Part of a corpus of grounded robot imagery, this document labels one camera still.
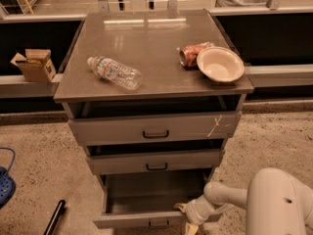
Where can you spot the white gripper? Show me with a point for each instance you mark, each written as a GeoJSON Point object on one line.
{"type": "Point", "coordinates": [195, 211]}

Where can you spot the grey bottom drawer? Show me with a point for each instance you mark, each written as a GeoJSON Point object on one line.
{"type": "Point", "coordinates": [147, 199]}

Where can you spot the grey drawer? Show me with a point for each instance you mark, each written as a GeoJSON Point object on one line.
{"type": "Point", "coordinates": [157, 128]}
{"type": "Point", "coordinates": [147, 199]}
{"type": "Point", "coordinates": [151, 162]}

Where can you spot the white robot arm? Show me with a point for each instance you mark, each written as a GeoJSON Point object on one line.
{"type": "Point", "coordinates": [276, 203]}

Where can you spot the grey middle drawer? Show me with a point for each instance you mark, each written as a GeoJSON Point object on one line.
{"type": "Point", "coordinates": [151, 162]}

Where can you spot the grey drawer cabinet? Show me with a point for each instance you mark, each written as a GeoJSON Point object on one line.
{"type": "Point", "coordinates": [149, 43]}

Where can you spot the grey top drawer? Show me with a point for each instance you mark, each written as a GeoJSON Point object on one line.
{"type": "Point", "coordinates": [157, 128]}

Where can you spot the open cardboard box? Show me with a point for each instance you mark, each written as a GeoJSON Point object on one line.
{"type": "Point", "coordinates": [36, 65]}

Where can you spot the clear plastic water bottle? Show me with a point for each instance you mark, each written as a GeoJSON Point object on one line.
{"type": "Point", "coordinates": [115, 72]}

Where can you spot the white paper bowl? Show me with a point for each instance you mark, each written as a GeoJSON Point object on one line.
{"type": "Point", "coordinates": [220, 64]}

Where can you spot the crushed red soda can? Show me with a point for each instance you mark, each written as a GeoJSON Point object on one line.
{"type": "Point", "coordinates": [188, 54]}

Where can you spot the blue foot pedal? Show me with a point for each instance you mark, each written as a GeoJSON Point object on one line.
{"type": "Point", "coordinates": [7, 187]}

